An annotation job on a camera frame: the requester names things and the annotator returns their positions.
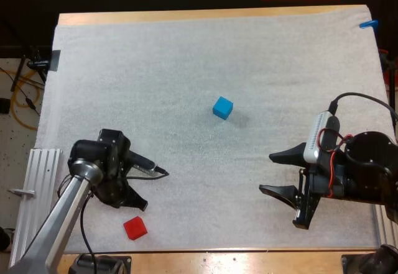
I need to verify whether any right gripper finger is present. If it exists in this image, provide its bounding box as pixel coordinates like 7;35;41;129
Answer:
259;184;300;208
268;142;309;165

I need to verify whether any thick black camera cable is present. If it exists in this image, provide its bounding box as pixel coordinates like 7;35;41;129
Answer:
328;92;398;120

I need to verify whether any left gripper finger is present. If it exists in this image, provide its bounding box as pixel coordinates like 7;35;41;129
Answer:
123;184;149;211
128;150;157;168

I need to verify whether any blue cube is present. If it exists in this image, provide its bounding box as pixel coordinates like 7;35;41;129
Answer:
212;96;234;121

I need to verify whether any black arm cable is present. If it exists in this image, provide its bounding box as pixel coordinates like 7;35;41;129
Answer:
79;192;98;258

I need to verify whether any ribbed aluminium rail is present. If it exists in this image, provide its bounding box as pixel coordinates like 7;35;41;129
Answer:
8;148;63;268
374;203;398;250

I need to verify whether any red cube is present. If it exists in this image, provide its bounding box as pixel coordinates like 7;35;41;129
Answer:
123;215;149;241

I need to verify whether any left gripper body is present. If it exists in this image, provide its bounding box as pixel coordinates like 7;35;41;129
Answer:
94;128;132;209

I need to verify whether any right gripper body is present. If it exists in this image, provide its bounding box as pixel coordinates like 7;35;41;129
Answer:
292;152;348;231

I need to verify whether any thin black camera cable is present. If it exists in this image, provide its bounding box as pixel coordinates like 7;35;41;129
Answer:
123;167;170;181

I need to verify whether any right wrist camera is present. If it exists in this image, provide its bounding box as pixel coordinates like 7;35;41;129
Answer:
303;111;341;165

